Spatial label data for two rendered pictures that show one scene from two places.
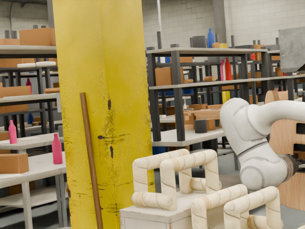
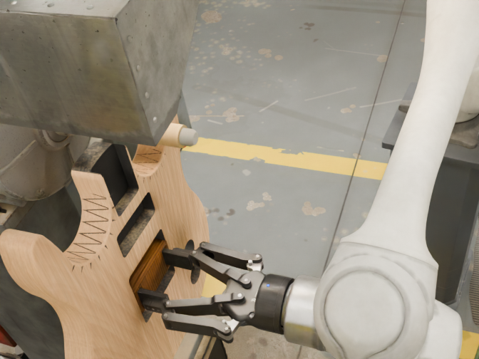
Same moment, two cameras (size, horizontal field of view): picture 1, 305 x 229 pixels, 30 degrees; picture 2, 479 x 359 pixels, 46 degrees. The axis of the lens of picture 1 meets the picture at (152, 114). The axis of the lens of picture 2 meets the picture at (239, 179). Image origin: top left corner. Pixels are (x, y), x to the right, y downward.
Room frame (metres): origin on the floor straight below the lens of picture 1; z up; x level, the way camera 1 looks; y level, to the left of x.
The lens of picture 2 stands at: (1.88, 0.00, 1.75)
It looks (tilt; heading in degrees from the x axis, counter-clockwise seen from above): 45 degrees down; 261
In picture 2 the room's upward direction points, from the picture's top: 11 degrees counter-clockwise
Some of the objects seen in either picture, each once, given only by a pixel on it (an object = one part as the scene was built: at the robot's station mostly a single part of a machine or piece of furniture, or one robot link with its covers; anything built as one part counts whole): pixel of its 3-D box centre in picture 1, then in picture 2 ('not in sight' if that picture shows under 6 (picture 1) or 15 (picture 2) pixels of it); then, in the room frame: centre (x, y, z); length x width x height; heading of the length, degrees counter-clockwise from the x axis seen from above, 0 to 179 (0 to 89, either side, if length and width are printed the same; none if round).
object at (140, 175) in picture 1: (140, 185); not in sight; (1.29, 0.04, 1.15); 0.03 x 0.03 x 0.09
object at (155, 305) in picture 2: not in sight; (157, 312); (1.95, -0.45, 1.09); 0.05 x 0.03 x 0.01; 143
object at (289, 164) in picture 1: (277, 168); (309, 311); (1.76, -0.38, 1.09); 0.09 x 0.06 x 0.09; 53
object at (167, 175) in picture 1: (168, 187); not in sight; (1.24, -0.02, 1.15); 0.03 x 0.03 x 0.09
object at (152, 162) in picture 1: (162, 160); not in sight; (1.36, -0.02, 1.20); 0.20 x 0.03 x 0.03; 139
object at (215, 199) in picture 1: (220, 197); not in sight; (1.25, -0.14, 1.12); 0.20 x 0.03 x 0.03; 139
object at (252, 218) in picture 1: (260, 222); not in sight; (1.30, -0.23, 1.04); 0.11 x 0.03 x 0.03; 50
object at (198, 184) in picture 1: (201, 184); not in sight; (1.40, -0.11, 1.12); 0.11 x 0.03 x 0.03; 50
